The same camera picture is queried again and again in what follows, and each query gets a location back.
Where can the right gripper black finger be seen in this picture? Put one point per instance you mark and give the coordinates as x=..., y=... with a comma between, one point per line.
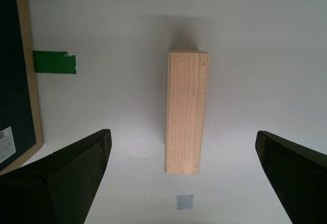
x=301, y=183
x=58, y=183

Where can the light wooden block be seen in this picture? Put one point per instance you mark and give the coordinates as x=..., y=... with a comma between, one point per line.
x=186, y=114

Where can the open brown cardboard box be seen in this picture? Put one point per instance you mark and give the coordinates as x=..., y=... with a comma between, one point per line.
x=15, y=80

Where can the grey tape square marker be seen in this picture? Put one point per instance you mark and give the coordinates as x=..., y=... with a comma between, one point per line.
x=185, y=202

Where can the green tape strip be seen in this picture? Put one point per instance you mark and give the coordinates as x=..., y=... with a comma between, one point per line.
x=53, y=62

